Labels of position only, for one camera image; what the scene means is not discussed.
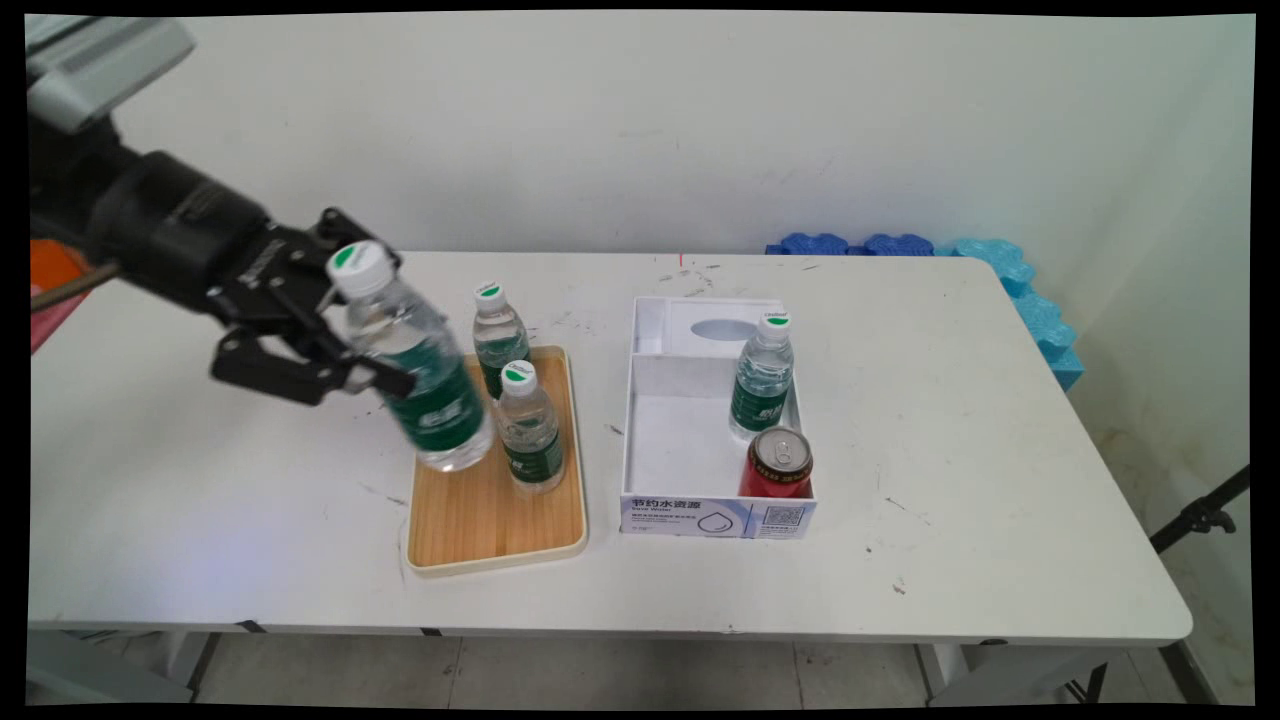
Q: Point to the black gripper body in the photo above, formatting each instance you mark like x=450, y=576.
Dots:
x=190, y=235

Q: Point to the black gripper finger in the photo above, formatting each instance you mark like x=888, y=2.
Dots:
x=345, y=225
x=290, y=365

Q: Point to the water bottle green label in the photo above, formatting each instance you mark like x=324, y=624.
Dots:
x=425, y=380
x=531, y=435
x=498, y=335
x=765, y=380

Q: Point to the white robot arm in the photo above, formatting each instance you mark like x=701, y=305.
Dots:
x=100, y=65

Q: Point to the orange block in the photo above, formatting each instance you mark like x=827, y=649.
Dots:
x=52, y=262

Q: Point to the pink block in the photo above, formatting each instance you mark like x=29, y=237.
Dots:
x=45, y=322

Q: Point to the wooden tray white rim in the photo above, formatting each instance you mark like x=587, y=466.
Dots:
x=470, y=515

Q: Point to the white table leg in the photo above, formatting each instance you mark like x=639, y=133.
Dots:
x=182, y=660

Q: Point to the white cardboard box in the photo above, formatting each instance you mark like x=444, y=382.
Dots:
x=670, y=440

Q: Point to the dark blue foam mat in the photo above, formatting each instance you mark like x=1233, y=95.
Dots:
x=898, y=244
x=812, y=244

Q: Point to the red soda can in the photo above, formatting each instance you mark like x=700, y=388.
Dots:
x=778, y=470

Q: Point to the light blue foam mat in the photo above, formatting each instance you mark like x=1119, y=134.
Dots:
x=1040, y=315

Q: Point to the black tripod leg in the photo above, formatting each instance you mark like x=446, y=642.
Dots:
x=1200, y=515

